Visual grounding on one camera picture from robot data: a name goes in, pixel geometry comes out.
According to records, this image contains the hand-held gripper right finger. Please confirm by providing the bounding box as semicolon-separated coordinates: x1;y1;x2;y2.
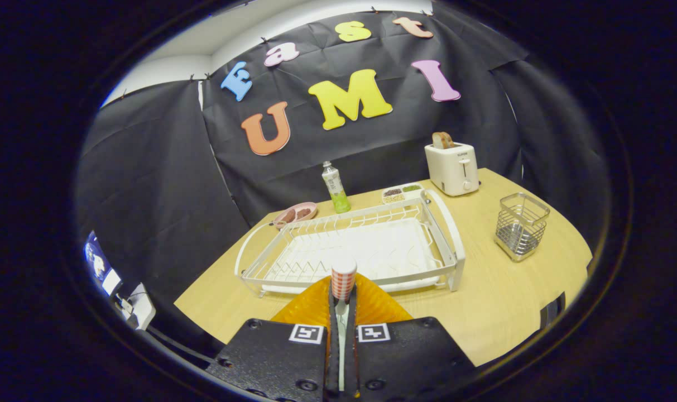
347;272;477;400

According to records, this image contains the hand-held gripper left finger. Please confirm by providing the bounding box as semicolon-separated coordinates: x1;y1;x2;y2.
206;275;340;402

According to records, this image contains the white wire dish rack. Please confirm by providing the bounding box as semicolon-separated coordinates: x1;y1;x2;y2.
234;189;466;296

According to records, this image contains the pink checked handle spoon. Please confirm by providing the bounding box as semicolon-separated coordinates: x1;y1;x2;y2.
331;256;358;391

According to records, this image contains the metal wire basket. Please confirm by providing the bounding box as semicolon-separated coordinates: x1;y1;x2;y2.
494;193;551;262

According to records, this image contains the pink plate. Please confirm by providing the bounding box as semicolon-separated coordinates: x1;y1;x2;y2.
272;202;318;229

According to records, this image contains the white drip tray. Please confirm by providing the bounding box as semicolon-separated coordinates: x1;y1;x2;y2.
262;217;445;294

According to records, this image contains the white device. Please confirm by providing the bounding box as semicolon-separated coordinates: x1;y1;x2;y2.
115;282;156;331

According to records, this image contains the chrome metal leg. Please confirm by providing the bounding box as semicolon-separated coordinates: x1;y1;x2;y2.
541;291;566;329

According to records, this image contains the white divided snack tray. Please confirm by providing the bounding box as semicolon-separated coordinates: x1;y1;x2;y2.
381;183;425;205

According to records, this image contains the green drink bottle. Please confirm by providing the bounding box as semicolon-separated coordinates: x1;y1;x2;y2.
322;161;352;214

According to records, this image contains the white toaster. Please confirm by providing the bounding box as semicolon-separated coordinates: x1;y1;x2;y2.
425;141;480;197

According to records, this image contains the glowing monitor screen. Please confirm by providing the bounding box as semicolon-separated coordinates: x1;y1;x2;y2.
83;232;121;296

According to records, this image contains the black backdrop cloth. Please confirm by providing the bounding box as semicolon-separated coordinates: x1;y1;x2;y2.
76;3;607;336

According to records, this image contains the grey cable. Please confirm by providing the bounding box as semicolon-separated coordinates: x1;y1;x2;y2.
148;327;217;359

